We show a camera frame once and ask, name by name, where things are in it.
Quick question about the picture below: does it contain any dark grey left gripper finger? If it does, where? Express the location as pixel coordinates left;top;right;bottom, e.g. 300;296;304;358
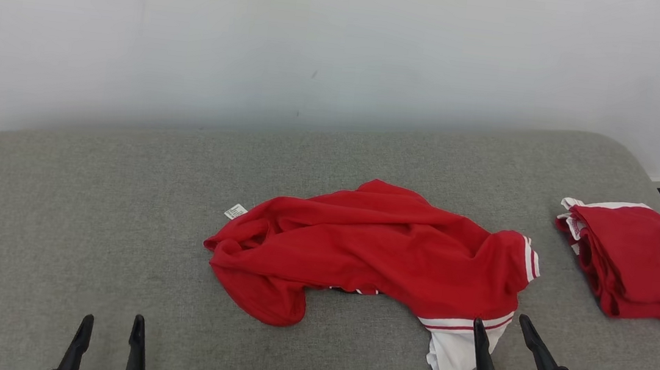
47;310;95;370
123;314;153;370

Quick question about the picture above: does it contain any grey fabric sofa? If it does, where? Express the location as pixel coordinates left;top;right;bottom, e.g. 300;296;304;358
0;71;660;370

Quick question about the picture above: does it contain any red shirt with white sleeves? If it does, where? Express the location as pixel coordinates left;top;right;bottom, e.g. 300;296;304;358
191;162;549;370

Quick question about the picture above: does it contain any red shirt with white hem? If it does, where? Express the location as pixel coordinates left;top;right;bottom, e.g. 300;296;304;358
545;194;660;323

